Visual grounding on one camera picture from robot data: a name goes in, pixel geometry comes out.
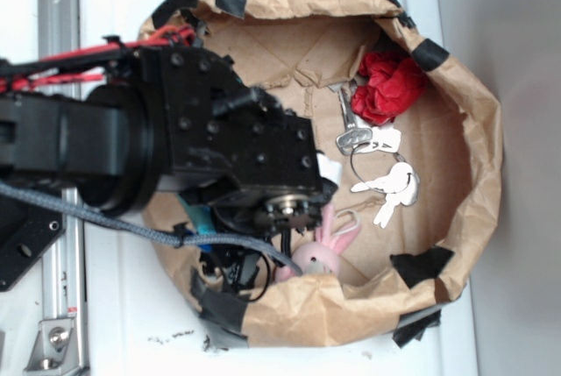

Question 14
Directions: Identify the red wire bundle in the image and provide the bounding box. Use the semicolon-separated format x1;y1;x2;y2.
0;25;196;92

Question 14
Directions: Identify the silver key bunch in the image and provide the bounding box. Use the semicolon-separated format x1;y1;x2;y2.
351;161;420;229

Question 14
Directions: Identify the thin wire key ring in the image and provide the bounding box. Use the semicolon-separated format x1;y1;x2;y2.
349;140;373;192

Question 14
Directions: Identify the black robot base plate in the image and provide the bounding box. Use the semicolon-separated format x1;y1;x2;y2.
0;195;65;293

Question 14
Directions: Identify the silver corner bracket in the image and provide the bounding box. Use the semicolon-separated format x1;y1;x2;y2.
23;317;80;375

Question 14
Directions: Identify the pink plush bunny keychain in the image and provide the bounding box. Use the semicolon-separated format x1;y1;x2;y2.
291;203;362;276

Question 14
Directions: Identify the light blue terry cloth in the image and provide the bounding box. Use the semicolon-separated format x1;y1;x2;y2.
178;196;217;235

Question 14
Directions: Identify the silver key with oval head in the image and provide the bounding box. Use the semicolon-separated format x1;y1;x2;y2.
336;80;373;155

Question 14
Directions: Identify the aluminium extrusion rail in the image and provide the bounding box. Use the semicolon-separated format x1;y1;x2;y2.
38;0;90;375

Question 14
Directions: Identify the grey braided cable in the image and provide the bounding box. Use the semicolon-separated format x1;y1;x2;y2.
0;182;303;275

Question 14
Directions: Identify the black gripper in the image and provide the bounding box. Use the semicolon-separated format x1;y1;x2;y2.
139;46;336;236

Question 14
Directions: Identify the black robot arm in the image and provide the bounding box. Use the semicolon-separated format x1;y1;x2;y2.
1;46;339;235

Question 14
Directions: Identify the crumpled red cloth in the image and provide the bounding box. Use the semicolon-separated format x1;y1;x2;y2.
351;51;428;125

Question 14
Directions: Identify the brown paper bag tray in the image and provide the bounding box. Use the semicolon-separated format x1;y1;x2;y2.
154;0;502;348

